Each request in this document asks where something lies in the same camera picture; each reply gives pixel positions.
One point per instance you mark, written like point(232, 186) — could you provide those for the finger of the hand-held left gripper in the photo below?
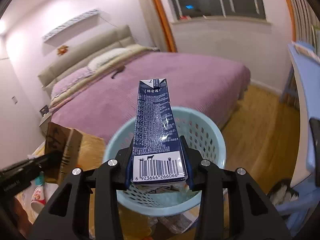
point(47, 161)

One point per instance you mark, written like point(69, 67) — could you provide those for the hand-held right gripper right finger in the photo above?
point(188, 171)

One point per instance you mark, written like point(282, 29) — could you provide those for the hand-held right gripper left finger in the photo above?
point(124, 161)

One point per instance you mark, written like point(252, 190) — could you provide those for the light blue plastic basket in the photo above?
point(207, 135)

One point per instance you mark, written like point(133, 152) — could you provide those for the dark blue milk carton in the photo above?
point(155, 130)

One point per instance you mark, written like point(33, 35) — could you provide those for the brown cardboard box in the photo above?
point(62, 142)

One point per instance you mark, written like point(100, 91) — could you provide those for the red and white cup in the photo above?
point(38, 198)

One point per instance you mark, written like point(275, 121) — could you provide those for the yellow printed blanket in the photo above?
point(93, 150)

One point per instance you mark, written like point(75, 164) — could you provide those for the beige nightstand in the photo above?
point(45, 123)

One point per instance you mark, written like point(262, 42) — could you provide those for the purple pillow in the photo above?
point(72, 80)

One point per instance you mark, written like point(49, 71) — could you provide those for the bed with purple cover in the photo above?
point(200, 85)

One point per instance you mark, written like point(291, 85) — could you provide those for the wooden brush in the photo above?
point(119, 70)

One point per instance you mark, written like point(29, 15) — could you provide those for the black and white cloth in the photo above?
point(282, 192)

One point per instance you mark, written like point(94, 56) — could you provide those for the white pillow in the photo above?
point(107, 57)

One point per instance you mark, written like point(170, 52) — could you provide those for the folded beige quilt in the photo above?
point(140, 51)

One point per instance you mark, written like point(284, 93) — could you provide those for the orange plush toy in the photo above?
point(62, 49)

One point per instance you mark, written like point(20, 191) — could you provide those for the blue chair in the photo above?
point(300, 205)

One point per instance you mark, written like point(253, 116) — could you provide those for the black phone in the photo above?
point(315, 137)

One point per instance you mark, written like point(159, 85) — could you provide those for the blue desk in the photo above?
point(303, 100)

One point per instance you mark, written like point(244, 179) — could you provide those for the small red box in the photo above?
point(184, 17)

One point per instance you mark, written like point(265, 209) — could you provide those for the white paper box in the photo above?
point(306, 51)

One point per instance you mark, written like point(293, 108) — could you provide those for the striped beige and orange curtain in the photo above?
point(300, 12)

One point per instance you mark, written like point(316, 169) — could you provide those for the small dark photo frame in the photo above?
point(44, 109)

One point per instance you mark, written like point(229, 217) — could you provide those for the white wall socket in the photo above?
point(15, 100)

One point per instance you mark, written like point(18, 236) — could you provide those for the white patterned wall shelf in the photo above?
point(70, 23)

